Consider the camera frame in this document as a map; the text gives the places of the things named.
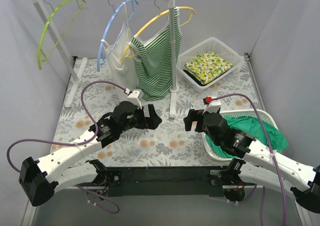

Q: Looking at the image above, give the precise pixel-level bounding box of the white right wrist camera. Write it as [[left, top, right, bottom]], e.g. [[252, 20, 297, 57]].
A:
[[203, 95, 222, 114]]

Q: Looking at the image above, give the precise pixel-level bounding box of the blue hanger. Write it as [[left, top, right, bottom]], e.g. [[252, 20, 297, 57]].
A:
[[96, 0, 139, 72]]

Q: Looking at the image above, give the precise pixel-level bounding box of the white basket with cloths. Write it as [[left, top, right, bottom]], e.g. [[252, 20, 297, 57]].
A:
[[176, 38, 245, 92]]

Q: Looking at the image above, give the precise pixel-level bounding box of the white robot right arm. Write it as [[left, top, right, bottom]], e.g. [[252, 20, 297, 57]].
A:
[[183, 109, 320, 213]]

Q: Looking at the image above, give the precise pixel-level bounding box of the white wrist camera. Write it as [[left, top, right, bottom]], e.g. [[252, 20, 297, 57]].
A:
[[203, 95, 222, 114], [127, 89, 144, 109]]

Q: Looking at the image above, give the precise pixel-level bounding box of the white tank top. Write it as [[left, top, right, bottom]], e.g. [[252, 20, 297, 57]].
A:
[[101, 2, 138, 90]]

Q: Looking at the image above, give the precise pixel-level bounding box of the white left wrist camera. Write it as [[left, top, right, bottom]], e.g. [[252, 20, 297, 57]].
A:
[[127, 89, 144, 109]]

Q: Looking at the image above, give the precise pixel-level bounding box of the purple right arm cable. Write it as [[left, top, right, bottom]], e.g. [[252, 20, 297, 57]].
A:
[[214, 93, 288, 226]]

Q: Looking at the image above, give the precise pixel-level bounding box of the black folded cloth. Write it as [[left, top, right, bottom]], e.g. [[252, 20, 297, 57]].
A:
[[183, 70, 204, 86]]

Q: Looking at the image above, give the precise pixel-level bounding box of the white clothes rack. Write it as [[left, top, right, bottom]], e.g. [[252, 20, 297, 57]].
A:
[[22, 0, 180, 118]]

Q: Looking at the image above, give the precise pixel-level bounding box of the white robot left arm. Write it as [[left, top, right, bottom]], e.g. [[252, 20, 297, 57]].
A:
[[19, 101, 162, 206]]

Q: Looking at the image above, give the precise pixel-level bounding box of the green striped tank top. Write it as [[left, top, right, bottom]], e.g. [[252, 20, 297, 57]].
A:
[[128, 16, 173, 101]]

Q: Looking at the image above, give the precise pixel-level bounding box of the lemon print folded cloth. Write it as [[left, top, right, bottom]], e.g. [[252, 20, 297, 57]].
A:
[[183, 51, 234, 86]]

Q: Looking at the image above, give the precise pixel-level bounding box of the floral table mat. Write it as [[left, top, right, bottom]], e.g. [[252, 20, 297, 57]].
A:
[[51, 59, 261, 167]]

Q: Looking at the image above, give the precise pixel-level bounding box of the lime green hanger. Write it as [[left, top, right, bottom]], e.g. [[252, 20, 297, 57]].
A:
[[37, 0, 87, 71]]

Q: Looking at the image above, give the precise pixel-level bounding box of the yellow hanger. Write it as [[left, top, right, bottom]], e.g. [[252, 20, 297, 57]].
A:
[[121, 0, 197, 64]]

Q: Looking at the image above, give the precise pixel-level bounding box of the white laundry basket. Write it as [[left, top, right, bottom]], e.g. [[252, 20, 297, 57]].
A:
[[201, 109, 278, 162]]

